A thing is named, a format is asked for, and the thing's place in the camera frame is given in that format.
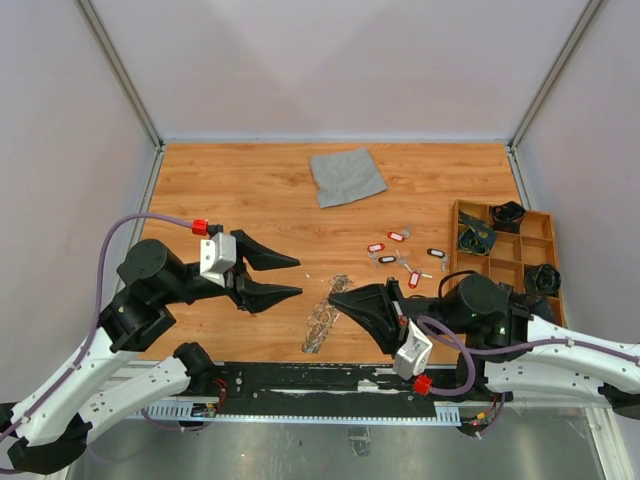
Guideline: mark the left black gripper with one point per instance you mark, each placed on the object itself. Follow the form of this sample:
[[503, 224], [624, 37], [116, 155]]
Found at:
[[254, 295]]

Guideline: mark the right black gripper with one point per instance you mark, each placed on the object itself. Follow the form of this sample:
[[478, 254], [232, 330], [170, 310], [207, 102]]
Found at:
[[384, 310]]

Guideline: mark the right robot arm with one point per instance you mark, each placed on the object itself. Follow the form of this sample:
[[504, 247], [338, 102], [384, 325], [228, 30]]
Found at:
[[482, 339]]

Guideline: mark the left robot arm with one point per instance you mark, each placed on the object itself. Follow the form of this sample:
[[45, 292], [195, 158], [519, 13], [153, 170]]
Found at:
[[54, 425]]

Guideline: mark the red key tag lower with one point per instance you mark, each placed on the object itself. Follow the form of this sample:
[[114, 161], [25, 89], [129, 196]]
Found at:
[[415, 275]]

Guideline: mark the red key tag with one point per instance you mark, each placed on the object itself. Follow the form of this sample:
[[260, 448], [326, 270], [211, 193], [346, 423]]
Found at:
[[415, 275], [374, 249], [400, 235]]

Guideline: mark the red key tag middle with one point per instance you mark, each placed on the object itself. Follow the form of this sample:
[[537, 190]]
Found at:
[[374, 249]]

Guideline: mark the red key tag upper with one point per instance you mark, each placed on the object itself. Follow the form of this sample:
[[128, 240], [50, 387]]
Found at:
[[400, 235]]

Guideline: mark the black key tag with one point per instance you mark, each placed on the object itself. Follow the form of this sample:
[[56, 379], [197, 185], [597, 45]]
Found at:
[[442, 256]]

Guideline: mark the grey cloth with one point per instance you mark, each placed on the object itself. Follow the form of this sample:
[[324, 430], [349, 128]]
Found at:
[[345, 177]]

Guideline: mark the wooden compartment tray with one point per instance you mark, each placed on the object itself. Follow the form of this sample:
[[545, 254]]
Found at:
[[512, 253]]

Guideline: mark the rolled black tie top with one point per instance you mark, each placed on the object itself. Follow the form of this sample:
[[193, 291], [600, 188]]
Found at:
[[507, 217]]

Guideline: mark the rolled dark tie right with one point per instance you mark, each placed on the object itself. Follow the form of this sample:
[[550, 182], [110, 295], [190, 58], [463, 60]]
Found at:
[[543, 279]]

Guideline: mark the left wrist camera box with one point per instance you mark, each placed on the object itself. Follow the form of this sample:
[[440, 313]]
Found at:
[[217, 256]]

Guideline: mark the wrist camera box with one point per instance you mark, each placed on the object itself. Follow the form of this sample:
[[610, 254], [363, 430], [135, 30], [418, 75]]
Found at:
[[217, 256], [412, 357]]

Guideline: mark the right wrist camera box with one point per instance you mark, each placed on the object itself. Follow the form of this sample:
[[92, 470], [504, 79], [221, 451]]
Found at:
[[412, 357]]

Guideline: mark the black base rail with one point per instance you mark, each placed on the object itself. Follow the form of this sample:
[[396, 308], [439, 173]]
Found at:
[[319, 390]]

